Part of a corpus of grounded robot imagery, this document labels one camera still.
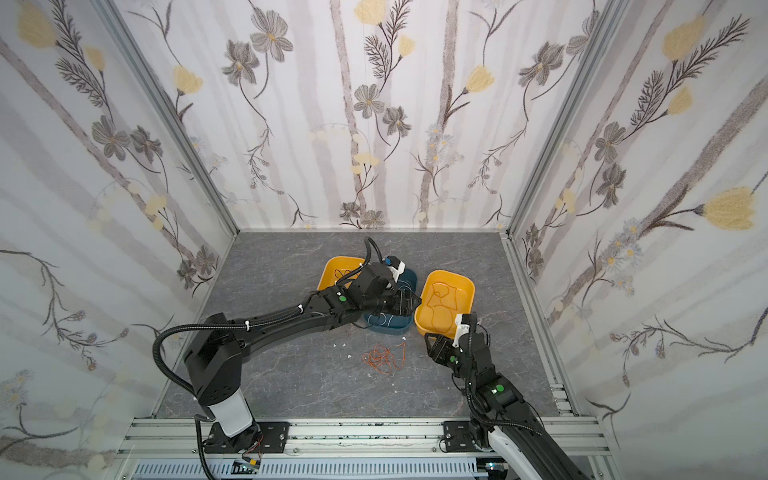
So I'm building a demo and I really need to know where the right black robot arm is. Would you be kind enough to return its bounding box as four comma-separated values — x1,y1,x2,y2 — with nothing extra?
424,325,590,479

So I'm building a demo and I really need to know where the teal plastic bin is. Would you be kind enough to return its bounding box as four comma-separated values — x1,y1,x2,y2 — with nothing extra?
363,268,418,335

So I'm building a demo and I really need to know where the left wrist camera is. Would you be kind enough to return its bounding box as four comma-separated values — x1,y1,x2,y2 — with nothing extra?
383,256,406,283

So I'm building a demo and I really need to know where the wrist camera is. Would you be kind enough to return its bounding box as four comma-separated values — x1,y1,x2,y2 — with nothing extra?
452,313,473,348
383,256,406,283

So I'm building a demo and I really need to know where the white vented cable duct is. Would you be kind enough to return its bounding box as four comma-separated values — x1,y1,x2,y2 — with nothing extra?
133,459,488,480

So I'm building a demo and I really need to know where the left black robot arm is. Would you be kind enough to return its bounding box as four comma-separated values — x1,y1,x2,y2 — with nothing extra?
152,237,421,479

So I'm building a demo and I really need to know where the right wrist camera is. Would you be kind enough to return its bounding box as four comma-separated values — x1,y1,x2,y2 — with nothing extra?
452,313,473,348

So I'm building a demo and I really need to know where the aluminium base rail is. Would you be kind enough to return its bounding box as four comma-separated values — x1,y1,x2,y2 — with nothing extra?
113,418,619,480

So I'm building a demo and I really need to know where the left yellow plastic bin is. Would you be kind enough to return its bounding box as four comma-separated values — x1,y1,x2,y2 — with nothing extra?
317,256,363,290

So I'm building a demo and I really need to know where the right yellow plastic bin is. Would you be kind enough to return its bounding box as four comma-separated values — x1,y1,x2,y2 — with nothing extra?
414,270,476,338

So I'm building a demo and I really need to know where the yellow plastic bin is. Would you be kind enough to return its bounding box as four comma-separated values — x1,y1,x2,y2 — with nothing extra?
317,256,363,290
414,270,476,338

